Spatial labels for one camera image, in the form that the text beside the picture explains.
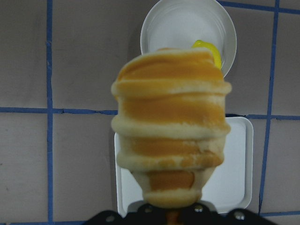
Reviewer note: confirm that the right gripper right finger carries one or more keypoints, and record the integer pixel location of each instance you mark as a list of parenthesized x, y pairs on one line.
[(199, 214)]

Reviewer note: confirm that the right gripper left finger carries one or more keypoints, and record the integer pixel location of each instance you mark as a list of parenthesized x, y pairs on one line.
[(109, 217)]

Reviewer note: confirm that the bread roll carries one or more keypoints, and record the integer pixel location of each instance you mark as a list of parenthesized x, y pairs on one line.
[(171, 123)]

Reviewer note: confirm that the cream plate with lemon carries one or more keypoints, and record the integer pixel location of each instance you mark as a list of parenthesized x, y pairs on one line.
[(180, 23)]

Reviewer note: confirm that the white tray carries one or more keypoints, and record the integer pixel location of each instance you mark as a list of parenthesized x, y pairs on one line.
[(229, 187)]

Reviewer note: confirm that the yellow lemon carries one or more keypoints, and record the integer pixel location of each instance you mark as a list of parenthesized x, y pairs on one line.
[(213, 49)]

